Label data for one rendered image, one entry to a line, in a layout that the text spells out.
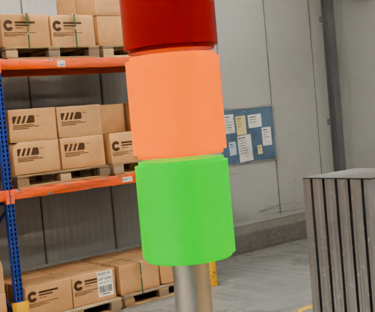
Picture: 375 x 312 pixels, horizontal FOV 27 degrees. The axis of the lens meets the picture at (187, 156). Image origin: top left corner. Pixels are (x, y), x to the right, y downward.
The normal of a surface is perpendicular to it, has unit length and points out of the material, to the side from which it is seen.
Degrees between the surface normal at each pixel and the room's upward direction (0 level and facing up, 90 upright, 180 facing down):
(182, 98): 90
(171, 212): 90
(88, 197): 90
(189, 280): 90
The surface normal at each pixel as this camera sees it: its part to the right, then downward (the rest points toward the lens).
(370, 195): -0.77, 0.10
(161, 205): -0.52, 0.09
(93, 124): 0.65, 0.00
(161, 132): -0.29, 0.07
